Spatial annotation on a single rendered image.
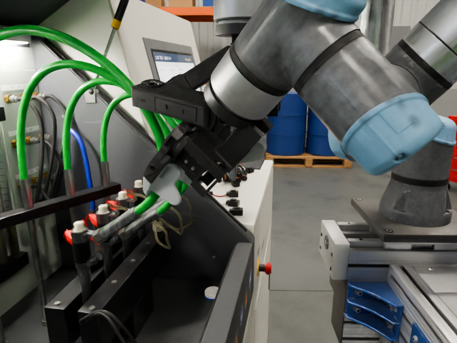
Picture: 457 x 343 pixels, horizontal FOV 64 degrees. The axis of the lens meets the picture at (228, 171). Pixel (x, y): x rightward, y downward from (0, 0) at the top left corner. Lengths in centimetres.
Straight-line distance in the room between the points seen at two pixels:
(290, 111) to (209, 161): 486
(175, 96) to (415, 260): 68
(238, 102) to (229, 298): 45
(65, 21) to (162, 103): 63
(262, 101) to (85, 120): 67
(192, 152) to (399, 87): 23
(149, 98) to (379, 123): 26
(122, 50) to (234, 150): 60
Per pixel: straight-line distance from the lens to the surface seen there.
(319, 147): 545
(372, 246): 90
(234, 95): 37
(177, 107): 43
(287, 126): 529
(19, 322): 98
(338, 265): 88
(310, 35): 33
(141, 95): 46
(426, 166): 87
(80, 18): 102
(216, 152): 43
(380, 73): 33
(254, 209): 105
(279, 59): 34
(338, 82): 32
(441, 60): 44
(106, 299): 71
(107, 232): 60
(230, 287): 76
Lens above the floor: 137
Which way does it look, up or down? 16 degrees down
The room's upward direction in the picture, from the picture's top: straight up
